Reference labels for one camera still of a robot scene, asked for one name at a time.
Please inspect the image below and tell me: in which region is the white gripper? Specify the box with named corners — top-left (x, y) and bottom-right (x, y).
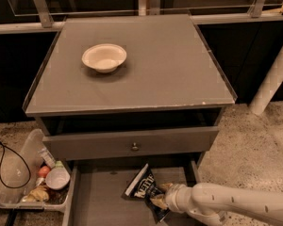
top-left (150, 183), bottom-right (193, 214)

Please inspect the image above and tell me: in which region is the blue chip bag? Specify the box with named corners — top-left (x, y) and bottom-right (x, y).
top-left (125, 164), bottom-right (170, 222)

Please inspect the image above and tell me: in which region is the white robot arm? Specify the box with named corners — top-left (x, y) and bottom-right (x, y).
top-left (150, 183), bottom-right (283, 226)

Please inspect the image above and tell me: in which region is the round metal drawer knob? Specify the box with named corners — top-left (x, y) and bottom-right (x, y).
top-left (131, 142), bottom-right (140, 152)

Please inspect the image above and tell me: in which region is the grey top drawer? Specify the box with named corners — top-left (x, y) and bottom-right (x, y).
top-left (43, 126), bottom-right (219, 160)

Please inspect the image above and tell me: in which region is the open middle drawer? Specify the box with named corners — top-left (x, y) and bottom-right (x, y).
top-left (62, 157), bottom-right (205, 226)

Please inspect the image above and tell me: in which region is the grey drawer cabinet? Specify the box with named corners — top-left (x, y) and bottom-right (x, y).
top-left (22, 13), bottom-right (238, 226)

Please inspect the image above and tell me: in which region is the white bowl in bin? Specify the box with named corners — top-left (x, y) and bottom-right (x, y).
top-left (45, 168), bottom-right (70, 190)

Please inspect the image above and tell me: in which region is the red round fruit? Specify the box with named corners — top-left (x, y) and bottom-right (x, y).
top-left (38, 166), bottom-right (51, 178)

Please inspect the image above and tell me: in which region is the clear plastic bin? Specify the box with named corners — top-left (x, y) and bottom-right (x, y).
top-left (0, 129), bottom-right (71, 212)

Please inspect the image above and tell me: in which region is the yellow crumpled item in bin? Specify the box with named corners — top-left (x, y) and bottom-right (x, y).
top-left (23, 186), bottom-right (49, 202)

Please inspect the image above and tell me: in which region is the white tube in bin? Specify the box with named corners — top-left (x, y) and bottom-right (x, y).
top-left (38, 148), bottom-right (56, 169)

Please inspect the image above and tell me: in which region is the white paper bowl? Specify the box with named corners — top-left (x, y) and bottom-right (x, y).
top-left (81, 43), bottom-right (127, 73)

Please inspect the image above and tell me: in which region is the white diagonal pole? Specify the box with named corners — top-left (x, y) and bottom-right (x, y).
top-left (249, 46), bottom-right (283, 115)

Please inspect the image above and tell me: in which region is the black cable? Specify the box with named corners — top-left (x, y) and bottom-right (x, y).
top-left (0, 133), bottom-right (32, 189)

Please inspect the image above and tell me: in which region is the metal railing frame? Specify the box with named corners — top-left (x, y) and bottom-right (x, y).
top-left (0, 0), bottom-right (283, 34)

